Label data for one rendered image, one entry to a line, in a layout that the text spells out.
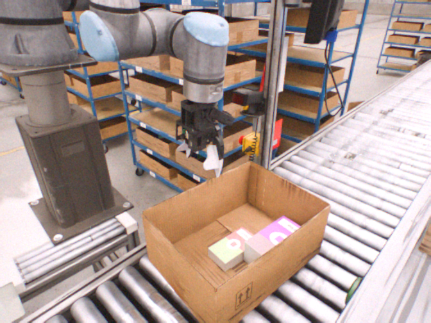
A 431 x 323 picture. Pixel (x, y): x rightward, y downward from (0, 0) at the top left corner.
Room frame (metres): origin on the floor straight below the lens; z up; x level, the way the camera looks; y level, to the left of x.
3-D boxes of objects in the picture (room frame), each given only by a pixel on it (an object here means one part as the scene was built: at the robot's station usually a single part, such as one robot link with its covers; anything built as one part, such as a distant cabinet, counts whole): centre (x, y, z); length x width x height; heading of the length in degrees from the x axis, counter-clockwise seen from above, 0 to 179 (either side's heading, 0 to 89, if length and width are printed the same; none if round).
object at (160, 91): (2.10, 0.36, 0.79); 0.40 x 0.30 x 0.10; 48
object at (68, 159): (0.81, 0.46, 0.91); 0.26 x 0.26 x 0.33; 43
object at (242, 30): (1.78, 0.02, 1.19); 0.40 x 0.30 x 0.10; 46
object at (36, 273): (0.62, 0.40, 0.74); 0.28 x 0.02 x 0.02; 133
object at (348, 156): (1.14, -0.65, 0.72); 0.52 x 0.05 x 0.05; 46
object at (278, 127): (1.13, -0.23, 0.85); 0.16 x 0.01 x 0.13; 136
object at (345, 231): (0.81, -0.34, 0.72); 0.52 x 0.05 x 0.05; 46
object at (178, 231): (0.60, -0.06, 0.83); 0.39 x 0.29 x 0.17; 130
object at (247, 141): (1.07, -0.13, 0.84); 0.15 x 0.09 x 0.07; 136
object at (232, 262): (0.60, -0.05, 0.77); 0.13 x 0.07 x 0.04; 130
